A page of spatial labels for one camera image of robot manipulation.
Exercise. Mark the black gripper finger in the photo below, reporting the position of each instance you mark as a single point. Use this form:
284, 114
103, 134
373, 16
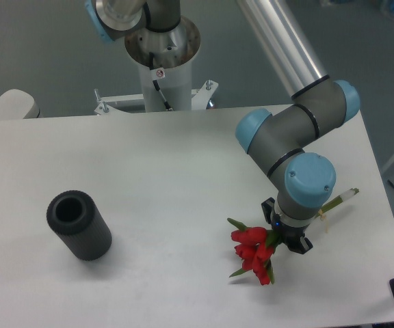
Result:
268, 210
298, 244

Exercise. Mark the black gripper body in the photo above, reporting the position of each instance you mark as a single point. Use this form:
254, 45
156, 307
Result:
292, 230

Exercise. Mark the red tulip flower bouquet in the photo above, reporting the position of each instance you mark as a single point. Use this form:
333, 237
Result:
256, 246

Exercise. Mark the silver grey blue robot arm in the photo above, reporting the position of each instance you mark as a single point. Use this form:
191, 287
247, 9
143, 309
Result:
304, 181

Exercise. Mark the black ribbed cylindrical vase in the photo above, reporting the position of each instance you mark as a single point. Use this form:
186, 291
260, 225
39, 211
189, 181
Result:
75, 219

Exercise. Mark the white chair seat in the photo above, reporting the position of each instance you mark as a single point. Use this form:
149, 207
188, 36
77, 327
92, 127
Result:
17, 105

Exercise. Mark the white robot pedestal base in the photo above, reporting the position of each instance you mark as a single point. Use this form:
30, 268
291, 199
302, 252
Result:
164, 63

